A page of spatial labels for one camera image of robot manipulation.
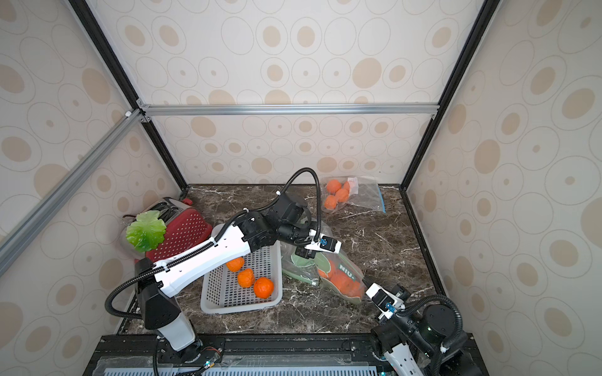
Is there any green zip-top bag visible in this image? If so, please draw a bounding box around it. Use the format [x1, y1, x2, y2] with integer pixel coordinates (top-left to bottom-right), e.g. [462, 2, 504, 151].
[281, 242, 337, 286]

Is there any white perforated plastic basket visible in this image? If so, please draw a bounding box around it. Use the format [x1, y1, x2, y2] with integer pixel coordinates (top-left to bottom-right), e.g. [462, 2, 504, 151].
[201, 238, 282, 314]

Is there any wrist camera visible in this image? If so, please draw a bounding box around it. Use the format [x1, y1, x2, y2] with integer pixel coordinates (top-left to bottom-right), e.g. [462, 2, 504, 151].
[304, 234, 342, 254]
[365, 283, 412, 318]

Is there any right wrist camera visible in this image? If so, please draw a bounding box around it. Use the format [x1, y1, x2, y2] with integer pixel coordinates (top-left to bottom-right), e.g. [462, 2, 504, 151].
[365, 283, 412, 318]

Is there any horizontal aluminium rail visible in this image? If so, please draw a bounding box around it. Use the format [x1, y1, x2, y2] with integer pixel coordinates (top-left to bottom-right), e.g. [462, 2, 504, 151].
[131, 102, 440, 118]

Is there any red dotted toaster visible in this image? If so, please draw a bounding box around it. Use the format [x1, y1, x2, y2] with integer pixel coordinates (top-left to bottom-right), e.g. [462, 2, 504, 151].
[120, 197, 213, 262]

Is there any green-edged zip-top bag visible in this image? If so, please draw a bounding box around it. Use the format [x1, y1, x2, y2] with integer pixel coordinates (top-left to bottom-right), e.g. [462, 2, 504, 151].
[314, 250, 366, 305]

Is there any green plastic leaf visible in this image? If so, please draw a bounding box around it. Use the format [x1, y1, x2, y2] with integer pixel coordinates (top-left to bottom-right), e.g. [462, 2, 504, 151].
[125, 210, 167, 252]

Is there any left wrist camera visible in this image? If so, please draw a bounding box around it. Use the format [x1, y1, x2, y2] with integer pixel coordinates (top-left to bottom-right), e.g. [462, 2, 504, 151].
[304, 234, 342, 254]

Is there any middle clear zip-top bag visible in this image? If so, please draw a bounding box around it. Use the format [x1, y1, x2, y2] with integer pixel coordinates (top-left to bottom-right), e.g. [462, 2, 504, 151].
[320, 176, 386, 212]

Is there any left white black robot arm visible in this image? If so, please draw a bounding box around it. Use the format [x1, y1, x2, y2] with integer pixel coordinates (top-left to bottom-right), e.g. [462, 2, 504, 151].
[104, 167, 340, 352]

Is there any orange taken out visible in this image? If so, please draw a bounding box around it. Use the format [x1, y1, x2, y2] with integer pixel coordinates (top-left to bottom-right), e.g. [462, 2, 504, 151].
[238, 269, 256, 288]
[253, 277, 274, 299]

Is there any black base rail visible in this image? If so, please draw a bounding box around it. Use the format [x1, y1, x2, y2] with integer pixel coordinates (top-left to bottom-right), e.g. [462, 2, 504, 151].
[83, 332, 397, 375]

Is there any diagonal aluminium rail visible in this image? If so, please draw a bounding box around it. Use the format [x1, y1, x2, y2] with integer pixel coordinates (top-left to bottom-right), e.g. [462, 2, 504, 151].
[1, 109, 142, 274]

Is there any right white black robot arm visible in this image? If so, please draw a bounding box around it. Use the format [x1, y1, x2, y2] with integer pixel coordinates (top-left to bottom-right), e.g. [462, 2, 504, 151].
[369, 288, 483, 375]

